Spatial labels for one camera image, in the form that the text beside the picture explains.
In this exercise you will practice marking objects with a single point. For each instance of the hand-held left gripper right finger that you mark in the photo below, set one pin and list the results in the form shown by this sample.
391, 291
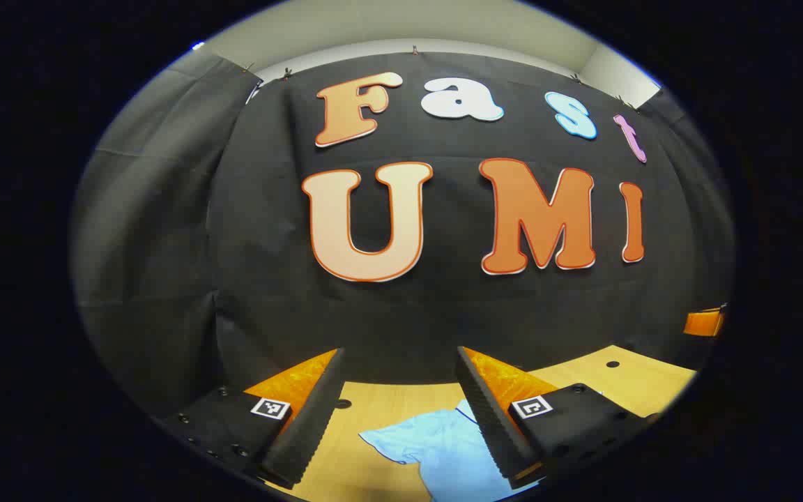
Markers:
491, 425

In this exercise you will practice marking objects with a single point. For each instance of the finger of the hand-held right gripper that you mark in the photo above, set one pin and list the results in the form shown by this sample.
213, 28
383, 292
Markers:
703, 323

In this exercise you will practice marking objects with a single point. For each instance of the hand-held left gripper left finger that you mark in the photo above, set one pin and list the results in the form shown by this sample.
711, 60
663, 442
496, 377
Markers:
309, 427

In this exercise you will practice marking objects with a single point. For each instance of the light blue T-shirt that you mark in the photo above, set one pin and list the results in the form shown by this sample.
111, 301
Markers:
436, 446

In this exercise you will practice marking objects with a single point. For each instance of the black backdrop cloth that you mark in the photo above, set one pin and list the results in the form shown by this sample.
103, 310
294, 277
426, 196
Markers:
443, 314

